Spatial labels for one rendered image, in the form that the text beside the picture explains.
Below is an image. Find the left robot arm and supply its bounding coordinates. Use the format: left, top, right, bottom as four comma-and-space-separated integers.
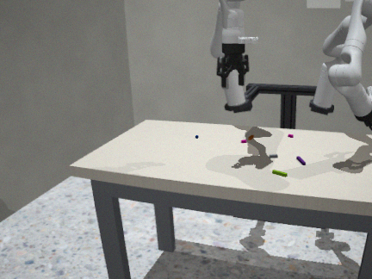
313, 0, 372, 116

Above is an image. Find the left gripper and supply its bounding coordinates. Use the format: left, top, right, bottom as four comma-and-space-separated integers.
355, 110, 372, 131

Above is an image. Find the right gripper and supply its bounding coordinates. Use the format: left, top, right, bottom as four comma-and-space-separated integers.
216, 43, 249, 90

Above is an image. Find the lime green rod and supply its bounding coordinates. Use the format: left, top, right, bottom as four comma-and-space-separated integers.
272, 170, 287, 177

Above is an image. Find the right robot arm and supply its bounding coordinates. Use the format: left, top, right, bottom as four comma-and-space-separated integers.
210, 0, 258, 106

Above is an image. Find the purple rod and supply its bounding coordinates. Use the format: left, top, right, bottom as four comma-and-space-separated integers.
296, 156, 306, 165

